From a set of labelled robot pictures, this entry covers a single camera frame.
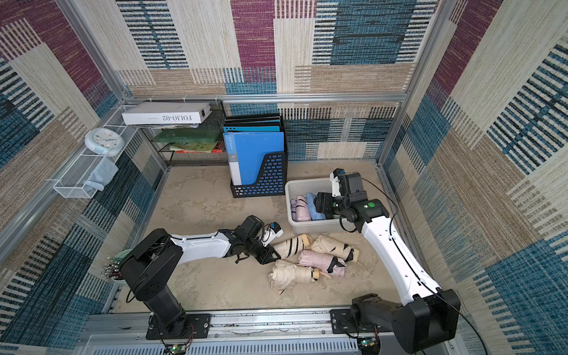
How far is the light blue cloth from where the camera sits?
0.66m

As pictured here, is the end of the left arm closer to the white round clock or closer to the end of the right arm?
the end of the right arm

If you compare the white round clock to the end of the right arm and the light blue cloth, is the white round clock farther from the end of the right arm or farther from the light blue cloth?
the end of the right arm

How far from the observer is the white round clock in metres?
0.73
